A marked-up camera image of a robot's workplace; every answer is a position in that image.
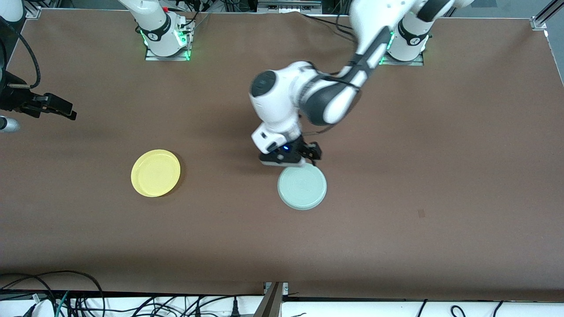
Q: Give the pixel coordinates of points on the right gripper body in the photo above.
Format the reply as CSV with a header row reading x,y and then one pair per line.
x,y
15,102

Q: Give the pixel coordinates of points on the pale green plate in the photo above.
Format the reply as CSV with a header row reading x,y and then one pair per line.
x,y
302,188

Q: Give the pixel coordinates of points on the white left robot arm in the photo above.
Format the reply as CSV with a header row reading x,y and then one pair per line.
x,y
282,97

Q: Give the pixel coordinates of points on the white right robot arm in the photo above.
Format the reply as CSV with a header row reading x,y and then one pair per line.
x,y
158,26

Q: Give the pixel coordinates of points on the yellow plate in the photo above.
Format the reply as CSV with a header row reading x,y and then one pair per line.
x,y
155,173

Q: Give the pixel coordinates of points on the brown table cover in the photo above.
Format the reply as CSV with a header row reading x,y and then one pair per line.
x,y
282,246

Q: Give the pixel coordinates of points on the grey metal rack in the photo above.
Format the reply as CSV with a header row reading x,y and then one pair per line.
x,y
288,6

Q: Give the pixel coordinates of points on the aluminium corner bracket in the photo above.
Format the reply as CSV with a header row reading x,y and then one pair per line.
x,y
538,23
33,11

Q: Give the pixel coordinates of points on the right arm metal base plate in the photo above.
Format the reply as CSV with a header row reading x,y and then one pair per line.
x,y
183,52

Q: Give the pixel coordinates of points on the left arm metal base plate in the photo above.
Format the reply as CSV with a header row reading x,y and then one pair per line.
x,y
418,62

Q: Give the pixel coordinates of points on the aluminium frame post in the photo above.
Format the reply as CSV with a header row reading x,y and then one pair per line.
x,y
273,304

